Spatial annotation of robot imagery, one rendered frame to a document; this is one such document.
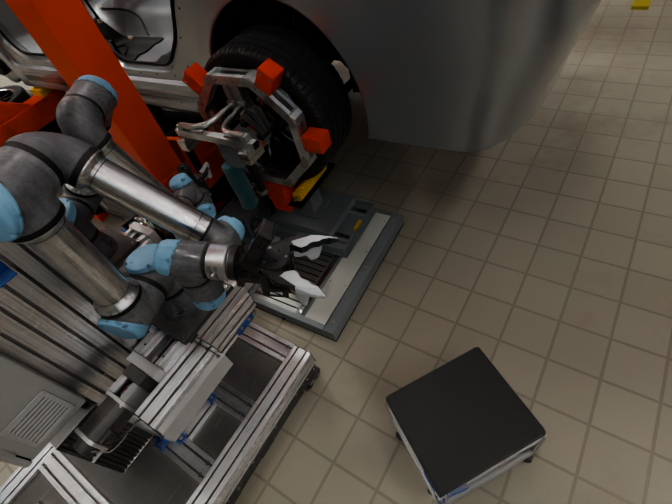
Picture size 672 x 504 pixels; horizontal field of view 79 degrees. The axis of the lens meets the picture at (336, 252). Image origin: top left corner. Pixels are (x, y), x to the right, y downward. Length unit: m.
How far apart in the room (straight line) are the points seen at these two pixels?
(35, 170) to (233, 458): 1.22
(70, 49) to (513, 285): 2.08
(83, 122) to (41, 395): 0.73
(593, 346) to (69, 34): 2.35
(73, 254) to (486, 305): 1.70
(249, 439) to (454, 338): 0.99
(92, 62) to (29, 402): 1.17
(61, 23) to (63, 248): 1.01
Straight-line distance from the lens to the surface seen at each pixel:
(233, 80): 1.72
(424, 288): 2.13
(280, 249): 0.78
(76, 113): 1.34
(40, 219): 0.94
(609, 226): 2.51
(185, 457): 1.84
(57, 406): 1.41
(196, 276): 0.83
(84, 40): 1.86
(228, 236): 0.97
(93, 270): 1.05
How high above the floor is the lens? 1.77
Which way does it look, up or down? 49 degrees down
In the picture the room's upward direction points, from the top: 19 degrees counter-clockwise
